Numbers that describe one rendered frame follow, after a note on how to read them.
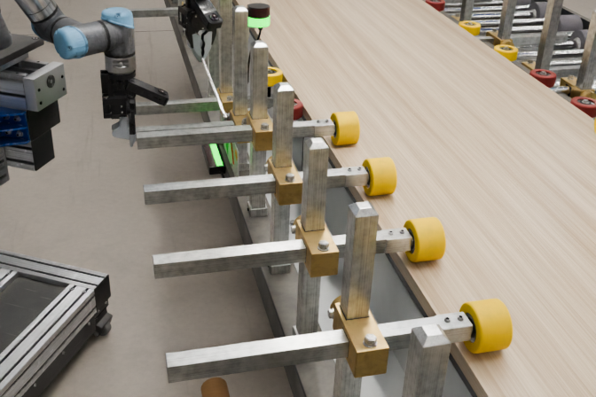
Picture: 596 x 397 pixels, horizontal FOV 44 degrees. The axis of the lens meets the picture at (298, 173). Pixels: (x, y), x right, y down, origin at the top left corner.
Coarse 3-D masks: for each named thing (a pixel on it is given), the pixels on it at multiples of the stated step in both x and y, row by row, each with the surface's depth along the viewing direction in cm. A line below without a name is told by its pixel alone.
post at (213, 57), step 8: (216, 0) 238; (216, 8) 239; (216, 32) 242; (216, 40) 244; (216, 48) 245; (208, 56) 246; (216, 56) 246; (208, 64) 248; (216, 64) 248; (216, 72) 249; (208, 80) 251; (216, 80) 250; (208, 88) 253; (216, 88) 252; (208, 96) 252
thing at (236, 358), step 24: (312, 336) 110; (336, 336) 110; (384, 336) 111; (408, 336) 112; (456, 336) 114; (168, 360) 104; (192, 360) 105; (216, 360) 105; (240, 360) 106; (264, 360) 107; (288, 360) 108; (312, 360) 109
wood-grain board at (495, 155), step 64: (256, 0) 294; (320, 0) 298; (384, 0) 301; (320, 64) 232; (384, 64) 234; (448, 64) 236; (512, 64) 238; (384, 128) 191; (448, 128) 192; (512, 128) 194; (576, 128) 195; (448, 192) 162; (512, 192) 163; (576, 192) 164; (448, 256) 140; (512, 256) 141; (576, 256) 142; (512, 320) 124; (576, 320) 125; (512, 384) 111; (576, 384) 112
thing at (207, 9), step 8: (192, 0) 201; (200, 0) 201; (208, 0) 202; (200, 8) 199; (208, 8) 200; (200, 16) 200; (208, 16) 198; (216, 16) 199; (208, 24) 198; (216, 24) 198
